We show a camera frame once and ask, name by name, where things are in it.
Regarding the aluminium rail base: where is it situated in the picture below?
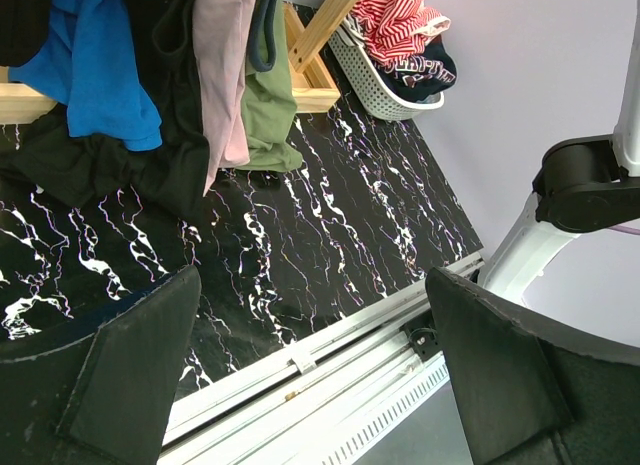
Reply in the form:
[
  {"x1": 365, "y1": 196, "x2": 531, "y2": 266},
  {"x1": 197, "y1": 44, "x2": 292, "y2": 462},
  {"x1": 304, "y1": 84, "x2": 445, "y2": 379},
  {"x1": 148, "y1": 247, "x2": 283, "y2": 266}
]
[{"x1": 157, "y1": 252, "x2": 486, "y2": 465}]

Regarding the black garment on clip hanger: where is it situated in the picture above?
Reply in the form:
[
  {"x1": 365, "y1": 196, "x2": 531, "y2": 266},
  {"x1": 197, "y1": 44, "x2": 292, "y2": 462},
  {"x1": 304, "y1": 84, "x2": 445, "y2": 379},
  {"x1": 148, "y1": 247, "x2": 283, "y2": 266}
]
[{"x1": 0, "y1": 0, "x2": 52, "y2": 67}]

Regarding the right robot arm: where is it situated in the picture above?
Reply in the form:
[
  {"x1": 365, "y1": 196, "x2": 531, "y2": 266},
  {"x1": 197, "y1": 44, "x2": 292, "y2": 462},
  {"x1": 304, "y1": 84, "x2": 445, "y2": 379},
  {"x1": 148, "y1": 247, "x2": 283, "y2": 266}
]
[{"x1": 477, "y1": 29, "x2": 639, "y2": 303}]

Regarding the wooden clothes rack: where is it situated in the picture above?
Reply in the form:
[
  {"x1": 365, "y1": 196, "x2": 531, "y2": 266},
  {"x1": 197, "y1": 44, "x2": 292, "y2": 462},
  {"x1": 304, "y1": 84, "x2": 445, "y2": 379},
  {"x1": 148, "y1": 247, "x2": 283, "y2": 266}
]
[{"x1": 1, "y1": 0, "x2": 358, "y2": 125}]

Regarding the mauve pink top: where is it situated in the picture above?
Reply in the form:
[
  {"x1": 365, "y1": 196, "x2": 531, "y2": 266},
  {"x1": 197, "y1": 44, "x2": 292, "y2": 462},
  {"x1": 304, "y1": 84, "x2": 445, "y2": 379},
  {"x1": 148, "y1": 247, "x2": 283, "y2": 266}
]
[{"x1": 192, "y1": 0, "x2": 256, "y2": 189}]

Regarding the red white striped top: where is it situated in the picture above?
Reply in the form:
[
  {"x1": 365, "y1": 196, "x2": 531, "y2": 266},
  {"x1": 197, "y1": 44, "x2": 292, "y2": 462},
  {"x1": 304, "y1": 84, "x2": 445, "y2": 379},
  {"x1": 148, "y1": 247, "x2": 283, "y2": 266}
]
[{"x1": 351, "y1": 0, "x2": 451, "y2": 65}]

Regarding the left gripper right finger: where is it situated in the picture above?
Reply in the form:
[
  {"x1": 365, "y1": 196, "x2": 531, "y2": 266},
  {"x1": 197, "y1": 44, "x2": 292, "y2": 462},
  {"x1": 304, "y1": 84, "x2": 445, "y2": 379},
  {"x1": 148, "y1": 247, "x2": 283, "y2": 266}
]
[{"x1": 425, "y1": 268, "x2": 639, "y2": 464}]

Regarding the olive green top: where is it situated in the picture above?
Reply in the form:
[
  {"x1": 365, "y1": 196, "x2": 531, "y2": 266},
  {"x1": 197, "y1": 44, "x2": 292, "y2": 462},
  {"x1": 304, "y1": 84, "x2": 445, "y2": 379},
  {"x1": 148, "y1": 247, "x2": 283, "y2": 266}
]
[{"x1": 240, "y1": 0, "x2": 303, "y2": 173}]

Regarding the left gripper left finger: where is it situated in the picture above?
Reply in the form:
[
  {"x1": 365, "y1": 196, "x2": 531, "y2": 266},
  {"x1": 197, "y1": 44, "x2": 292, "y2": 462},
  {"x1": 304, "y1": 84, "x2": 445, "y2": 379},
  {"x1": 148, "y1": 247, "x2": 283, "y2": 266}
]
[{"x1": 1, "y1": 266, "x2": 201, "y2": 464}]

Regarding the black white striped tank top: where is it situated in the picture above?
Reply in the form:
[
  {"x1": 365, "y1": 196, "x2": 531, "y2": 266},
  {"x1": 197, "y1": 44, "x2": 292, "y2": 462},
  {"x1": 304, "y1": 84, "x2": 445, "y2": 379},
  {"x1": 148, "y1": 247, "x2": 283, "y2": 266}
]
[{"x1": 342, "y1": 13, "x2": 366, "y2": 46}]

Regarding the blue top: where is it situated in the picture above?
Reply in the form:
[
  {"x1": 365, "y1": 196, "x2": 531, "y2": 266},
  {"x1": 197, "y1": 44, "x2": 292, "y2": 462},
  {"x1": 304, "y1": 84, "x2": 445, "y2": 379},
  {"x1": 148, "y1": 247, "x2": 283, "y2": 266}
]
[{"x1": 8, "y1": 0, "x2": 162, "y2": 152}]

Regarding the white laundry basket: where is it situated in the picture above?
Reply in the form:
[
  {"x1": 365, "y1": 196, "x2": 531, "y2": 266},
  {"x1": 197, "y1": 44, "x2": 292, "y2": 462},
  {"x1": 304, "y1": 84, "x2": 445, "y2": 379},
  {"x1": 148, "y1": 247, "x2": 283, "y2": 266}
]
[{"x1": 328, "y1": 25, "x2": 445, "y2": 122}]

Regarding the navy printed shirt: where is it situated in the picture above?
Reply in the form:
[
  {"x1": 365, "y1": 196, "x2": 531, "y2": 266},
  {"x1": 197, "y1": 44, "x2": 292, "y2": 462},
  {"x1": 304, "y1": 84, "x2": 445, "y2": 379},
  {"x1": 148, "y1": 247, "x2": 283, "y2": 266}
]
[{"x1": 377, "y1": 37, "x2": 458, "y2": 103}]

